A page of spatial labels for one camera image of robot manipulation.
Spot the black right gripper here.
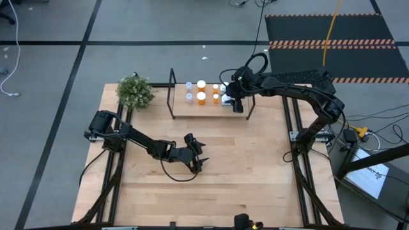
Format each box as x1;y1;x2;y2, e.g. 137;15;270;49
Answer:
223;65;256;114

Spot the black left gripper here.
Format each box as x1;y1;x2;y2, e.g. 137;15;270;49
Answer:
178;133;210;175

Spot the black perforated computer tower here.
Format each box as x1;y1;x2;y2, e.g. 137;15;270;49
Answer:
261;69;337;95

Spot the person's head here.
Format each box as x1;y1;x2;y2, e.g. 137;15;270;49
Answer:
233;213;265;230

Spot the green potted plant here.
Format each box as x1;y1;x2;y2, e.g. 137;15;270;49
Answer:
115;75;157;111

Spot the black hazard-striped floor mat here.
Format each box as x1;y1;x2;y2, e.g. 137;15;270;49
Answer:
264;13;409;84

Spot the white-screen monitor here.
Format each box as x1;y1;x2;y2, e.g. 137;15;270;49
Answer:
343;148;409;221

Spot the black stand beam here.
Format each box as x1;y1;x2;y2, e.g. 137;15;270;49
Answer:
335;142;409;180

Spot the black office chair base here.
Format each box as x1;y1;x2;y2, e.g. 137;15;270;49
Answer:
0;0;17;26

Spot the wooden shelf black metal frame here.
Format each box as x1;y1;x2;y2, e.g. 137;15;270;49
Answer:
166;68;258;121

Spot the black metal rig frame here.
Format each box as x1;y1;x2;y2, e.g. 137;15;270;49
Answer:
72;82;344;230

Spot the black coiled floor cable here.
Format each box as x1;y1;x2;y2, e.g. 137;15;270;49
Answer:
243;0;269;76

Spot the yellow hanging cable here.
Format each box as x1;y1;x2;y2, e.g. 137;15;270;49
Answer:
321;0;342;67

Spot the white floor cable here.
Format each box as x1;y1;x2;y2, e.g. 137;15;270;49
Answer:
0;0;22;97

